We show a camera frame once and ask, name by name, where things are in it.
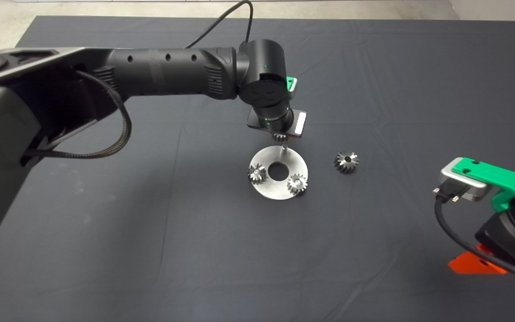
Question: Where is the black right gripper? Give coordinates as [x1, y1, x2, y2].
[447, 211, 515, 280]

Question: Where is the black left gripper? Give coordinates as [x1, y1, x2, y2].
[247, 109, 307, 138]

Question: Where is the larger steel gear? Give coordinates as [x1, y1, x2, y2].
[334, 151, 359, 174]

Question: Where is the round metal plate with hole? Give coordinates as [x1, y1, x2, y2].
[249, 144, 308, 200]

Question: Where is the dark grey table cloth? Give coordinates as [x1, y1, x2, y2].
[0, 14, 515, 322]

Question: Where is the black right camera cable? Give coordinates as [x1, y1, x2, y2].
[434, 195, 515, 283]

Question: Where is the black camera cable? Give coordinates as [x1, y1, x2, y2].
[434, 195, 515, 283]
[185, 0, 253, 49]

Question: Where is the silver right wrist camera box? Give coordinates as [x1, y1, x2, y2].
[433, 161, 493, 203]

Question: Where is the green right wrist camera mount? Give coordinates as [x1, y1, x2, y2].
[452, 158, 515, 213]

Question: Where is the black left camera cable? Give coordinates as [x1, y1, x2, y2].
[185, 0, 253, 49]

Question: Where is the left arm braided cable sleeve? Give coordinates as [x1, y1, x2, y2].
[25, 69, 132, 159]

